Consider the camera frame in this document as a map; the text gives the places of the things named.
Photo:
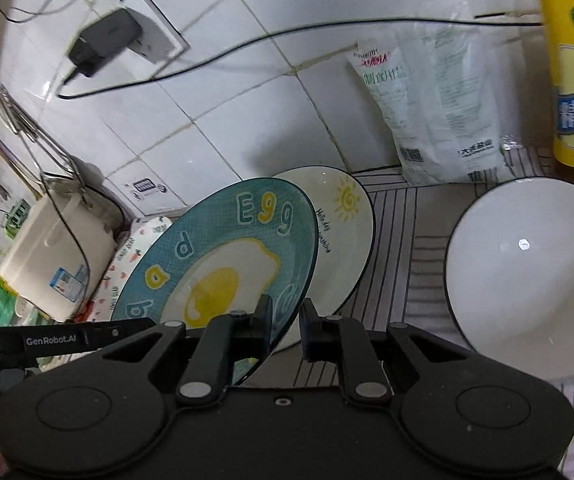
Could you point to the white printed salt bag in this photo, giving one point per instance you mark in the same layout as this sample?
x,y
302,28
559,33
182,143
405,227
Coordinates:
x,y
387,110

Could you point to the small wall tile sticker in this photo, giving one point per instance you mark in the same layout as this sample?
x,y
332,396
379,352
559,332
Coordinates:
x,y
144,186

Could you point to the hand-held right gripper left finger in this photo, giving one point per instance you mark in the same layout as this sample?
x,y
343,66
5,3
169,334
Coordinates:
x,y
262,327

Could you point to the white wall socket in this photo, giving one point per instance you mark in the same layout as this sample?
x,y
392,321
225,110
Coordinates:
x,y
159,40

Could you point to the cream sun print plate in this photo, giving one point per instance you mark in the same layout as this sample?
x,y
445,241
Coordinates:
x,y
342,220

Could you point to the white plastic container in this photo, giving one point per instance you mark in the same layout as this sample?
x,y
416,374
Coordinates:
x,y
52,250

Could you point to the green striped holder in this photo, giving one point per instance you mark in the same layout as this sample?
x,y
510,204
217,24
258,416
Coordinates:
x,y
18,216

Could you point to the floral print plate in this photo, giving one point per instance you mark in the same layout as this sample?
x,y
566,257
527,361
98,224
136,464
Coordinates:
x,y
137,245

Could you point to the blue fried egg plate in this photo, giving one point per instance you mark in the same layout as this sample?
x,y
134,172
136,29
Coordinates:
x,y
217,240

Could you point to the white bowl with black rim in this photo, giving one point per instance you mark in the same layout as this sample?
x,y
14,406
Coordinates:
x,y
517,285

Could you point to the black power adapter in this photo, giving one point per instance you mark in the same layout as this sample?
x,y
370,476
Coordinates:
x,y
102,37

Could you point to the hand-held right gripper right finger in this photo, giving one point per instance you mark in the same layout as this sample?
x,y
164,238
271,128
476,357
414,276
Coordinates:
x,y
312,332

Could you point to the clear plastic salt bag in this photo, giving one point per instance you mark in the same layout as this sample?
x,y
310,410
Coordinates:
x,y
462,100

